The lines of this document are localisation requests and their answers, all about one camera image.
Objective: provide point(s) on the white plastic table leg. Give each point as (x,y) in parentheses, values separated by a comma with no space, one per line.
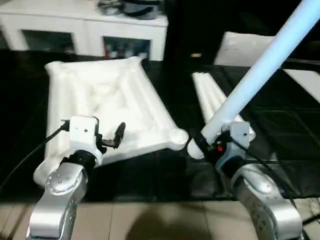
(221,95)
(255,70)
(212,95)
(202,95)

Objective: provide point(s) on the white flat board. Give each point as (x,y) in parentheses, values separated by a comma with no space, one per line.
(305,82)

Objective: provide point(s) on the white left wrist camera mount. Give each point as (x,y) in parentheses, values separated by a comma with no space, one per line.
(82,130)

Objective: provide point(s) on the white curved plastic panel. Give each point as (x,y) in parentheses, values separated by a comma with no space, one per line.
(230,50)

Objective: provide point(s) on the white glass-door cabinet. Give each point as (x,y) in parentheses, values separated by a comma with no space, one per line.
(87,27)

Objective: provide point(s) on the white plastic table top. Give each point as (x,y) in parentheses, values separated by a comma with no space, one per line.
(100,95)

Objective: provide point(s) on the black metal rod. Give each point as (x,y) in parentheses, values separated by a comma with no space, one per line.
(311,218)

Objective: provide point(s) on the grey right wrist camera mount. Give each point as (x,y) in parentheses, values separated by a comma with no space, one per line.
(240,135)

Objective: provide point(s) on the black padded mat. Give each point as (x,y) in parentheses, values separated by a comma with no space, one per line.
(275,120)

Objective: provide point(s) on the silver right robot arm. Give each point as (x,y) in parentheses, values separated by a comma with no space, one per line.
(262,200)

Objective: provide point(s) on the grey rounded device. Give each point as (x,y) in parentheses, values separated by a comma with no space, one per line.
(140,10)

